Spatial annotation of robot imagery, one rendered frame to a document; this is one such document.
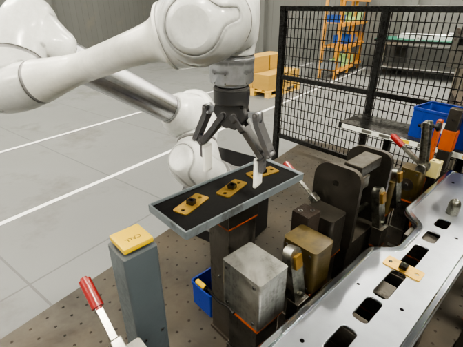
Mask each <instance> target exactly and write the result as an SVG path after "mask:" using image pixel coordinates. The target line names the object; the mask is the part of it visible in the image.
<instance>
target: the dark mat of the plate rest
mask: <svg viewBox="0 0 463 347"><path fill-rule="evenodd" d="M269 166H272V167H274V168H276V169H277V170H279V172H278V173H275V174H272V175H269V176H265V177H262V183H261V184H260V185H259V186H257V187H256V188H253V179H251V178H250V177H249V176H247V175H246V173H247V172H250V171H253V170H254V165H250V166H248V167H245V168H243V169H240V170H238V171H235V172H234V173H231V174H228V175H226V176H223V177H222V178H219V179H217V180H214V181H211V182H208V183H207V184H205V185H202V186H199V187H197V188H195V189H192V190H190V191H187V192H185V193H182V194H180V195H178V196H175V197H173V198H170V199H169V200H166V201H163V202H160V203H158V204H155V205H154V206H153V207H155V208H156V209H158V210H159V211H160V212H161V213H163V214H164V215H166V216H167V217H168V218H169V219H170V220H172V221H173V222H175V223H176V224H177V225H178V226H180V227H181V228H182V229H184V230H185V231H188V230H190V229H192V228H194V227H196V226H198V225H200V224H202V223H204V222H206V221H208V220H210V219H212V218H214V217H216V216H217V215H219V214H221V213H223V212H225V211H227V210H229V209H231V208H233V207H235V206H237V205H239V204H241V203H243V202H245V201H247V200H249V199H251V198H253V197H255V196H257V195H259V194H261V193H263V192H265V191H267V190H269V189H271V188H273V187H275V186H277V185H279V184H281V183H283V182H285V181H287V180H289V179H291V178H293V177H295V176H297V175H299V174H298V173H295V172H292V171H290V170H288V169H285V168H283V167H280V166H278V165H275V164H273V163H270V162H268V161H266V167H269ZM234 179H237V180H241V181H244V182H246V183H247V185H245V186H244V187H243V188H242V189H241V190H240V191H238V192H237V193H235V194H234V195H233V196H232V197H231V198H225V197H222V196H219V195H216V192H217V191H219V190H220V189H222V188H223V187H224V186H225V185H227V184H228V183H230V182H231V181H232V180H234ZM195 193H199V194H201V195H204V196H207V197H209V200H207V201H206V202H204V203H203V204H202V205H201V206H199V207H198V208H197V209H195V210H194V211H193V212H191V213H190V214H189V215H181V214H179V213H176V212H174V211H173V209H174V208H176V207H177V206H178V205H180V204H181V203H182V202H184V201H186V199H188V198H190V197H191V196H192V195H194V194H195Z"/></svg>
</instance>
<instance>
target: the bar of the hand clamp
mask: <svg viewBox="0 0 463 347"><path fill-rule="evenodd" d="M418 127H420V128H422V131H421V139H420V153H419V161H418V164H419V165H424V166H427V168H426V171H428V170H429V158H430V151H431V139H432V132H433V128H435V130H436V131H437V132H439V131H440V130H441V128H442V124H441V123H439V122H438V123H436V125H434V124H433V121H432V120H426V121H424V122H423V123H421V124H418Z"/></svg>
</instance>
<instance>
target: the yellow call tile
mask: <svg viewBox="0 0 463 347"><path fill-rule="evenodd" d="M110 241H111V242H112V243H113V244H114V245H115V246H116V247H117V248H118V249H119V250H120V251H121V252H122V253H123V254H124V255H127V254H128V253H131V252H132V251H135V250H137V249H139V248H141V247H142V246H145V245H146V244H149V243H151V242H153V241H154V240H153V237H152V236H151V235H150V234H149V233H148V232H147V231H146V230H145V229H144V228H142V227H141V226H140V225H139V224H135V225H133V226H130V227H128V228H126V229H123V230H122V231H119V232H117V233H114V234H112V235H110Z"/></svg>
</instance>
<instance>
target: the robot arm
mask: <svg viewBox="0 0 463 347"><path fill-rule="evenodd" d="M259 25H260V0H159V1H157V2H155V3H154V4H153V5H152V10H151V14H150V17H149V19H148V20H146V21H145V22H143V23H142V24H140V25H138V26H136V27H134V28H132V29H130V30H128V31H126V32H123V33H121V34H119V35H117V36H114V37H112V38H111V39H108V40H106V41H104V42H102V43H99V44H97V45H94V46H92V47H90V48H88V49H87V48H85V47H83V46H82V45H79V44H78V43H77V42H76V39H75V38H74V36H73V35H72V34H71V33H70V32H69V31H68V30H67V29H66V28H65V27H64V26H63V25H62V24H61V23H60V22H59V20H58V19H57V16H56V14H55V12H54V10H53V9H52V8H51V7H50V5H49V4H48V3H47V2H45V1H44V0H6V1H5V2H4V3H3V4H2V6H1V7H0V113H1V114H16V113H21V112H26V111H30V110H32V109H36V108H39V107H41V106H43V105H45V104H47V103H50V102H52V101H55V100H56V99H57V98H59V97H61V96H62V95H64V94H66V93H68V92H69V91H71V90H73V89H75V88H77V87H79V86H81V85H84V86H86V87H89V88H91V89H93V90H95V91H98V92H100V93H102V94H104V95H106V96H109V97H111V98H113V99H115V100H117V101H120V102H122V103H124V104H126V105H129V106H130V107H133V108H135V109H137V110H139V111H142V112H144V113H146V114H149V115H150V116H153V117H155V118H157V119H159V120H161V122H162V124H163V126H164V128H165V129H166V130H167V131H168V132H169V133H170V134H171V135H172V136H173V137H175V138H176V139H177V144H176V145H174V147H173V148H172V150H171V151H170V153H169V156H168V161H167V163H168V167H169V171H170V173H171V174H172V176H173V177H174V179H175V180H176V181H177V182H179V183H180V184H181V185H183V186H184V187H186V188H189V187H192V186H194V185H197V184H199V183H201V182H204V181H206V180H209V179H211V178H214V177H216V176H219V175H221V174H223V173H226V172H228V171H231V170H233V169H236V168H238V167H239V166H234V165H231V164H229V163H228V162H225V161H223V160H221V157H220V154H219V150H218V145H217V138H218V130H219V129H220V127H221V126H223V128H230V129H232V130H238V132H239V133H240V134H242V135H243V137H244V138H245V140H246V141H247V143H248V145H249V146H250V147H251V149H252V151H253V152H254V154H255V155H256V158H254V174H253V188H256V187H257V186H259V185H260V184H261V183H262V174H263V172H264V171H265V170H266V160H267V159H270V158H271V157H273V156H274V155H275V154H276V152H275V150H274V147H273V145H272V143H271V140H270V137H269V134H268V132H267V129H266V127H265V124H264V121H263V112H262V111H261V110H260V111H257V112H251V111H250V110H249V97H250V86H249V84H251V83H253V81H254V61H255V56H254V54H255V48H256V43H257V40H258V33H259ZM157 62H164V63H167V64H169V65H170V66H171V67H173V68H174V69H175V70H183V69H189V68H197V67H208V66H209V81H210V82H211V83H212V84H214V86H213V92H214V102H213V100H212V99H211V97H210V96H209V95H208V94H207V93H206V92H204V91H202V90H195V89H191V90H186V91H184V92H179V93H175V94H170V93H169V92H166V91H165V90H162V89H161V88H159V87H157V86H155V85H154V84H152V83H150V82H148V81H146V80H145V79H143V78H141V77H139V76H137V75H135V74H133V73H131V72H129V71H128V70H126V69H129V68H131V67H136V66H140V65H145V64H148V63H157ZM214 103H215V105H214ZM248 118H250V119H251V122H252V123H253V126H254V130H255V132H256V135H257V136H256V135H255V133H254V131H253V130H252V128H251V125H250V123H249V121H248ZM243 126H245V127H243Z"/></svg>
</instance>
